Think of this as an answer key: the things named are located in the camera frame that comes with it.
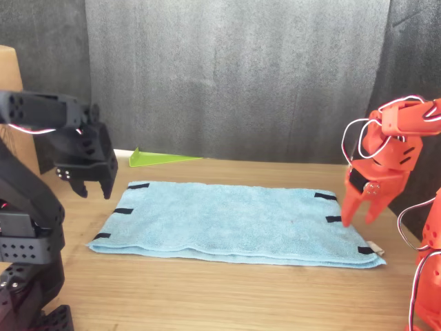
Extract thin red white servo cable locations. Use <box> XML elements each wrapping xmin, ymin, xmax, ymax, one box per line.
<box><xmin>7</xmin><ymin>123</ymin><xmax>83</xmax><ymax>136</ymax></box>
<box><xmin>397</xmin><ymin>196</ymin><xmax>441</xmax><ymax>331</ymax></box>
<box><xmin>342</xmin><ymin>95</ymin><xmax>441</xmax><ymax>165</ymax></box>

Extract brown cardboard box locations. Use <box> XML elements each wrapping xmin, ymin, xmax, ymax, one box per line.
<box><xmin>0</xmin><ymin>44</ymin><xmax>44</xmax><ymax>208</ymax></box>

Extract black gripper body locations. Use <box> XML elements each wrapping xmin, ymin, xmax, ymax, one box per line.
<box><xmin>54</xmin><ymin>121</ymin><xmax>119</xmax><ymax>184</ymax></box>

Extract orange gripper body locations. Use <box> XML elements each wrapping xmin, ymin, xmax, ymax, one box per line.
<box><xmin>346</xmin><ymin>119</ymin><xmax>424</xmax><ymax>208</ymax></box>

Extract light blue towel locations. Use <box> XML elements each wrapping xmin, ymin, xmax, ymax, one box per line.
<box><xmin>85</xmin><ymin>181</ymin><xmax>387</xmax><ymax>270</ymax></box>

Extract light grey foam panel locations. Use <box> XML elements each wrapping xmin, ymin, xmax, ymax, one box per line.
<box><xmin>84</xmin><ymin>0</ymin><xmax>392</xmax><ymax>165</ymax></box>

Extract dark grey foam panel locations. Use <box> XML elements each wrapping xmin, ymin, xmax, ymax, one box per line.
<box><xmin>351</xmin><ymin>0</ymin><xmax>441</xmax><ymax>242</ymax></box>
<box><xmin>0</xmin><ymin>0</ymin><xmax>93</xmax><ymax>152</ymax></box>

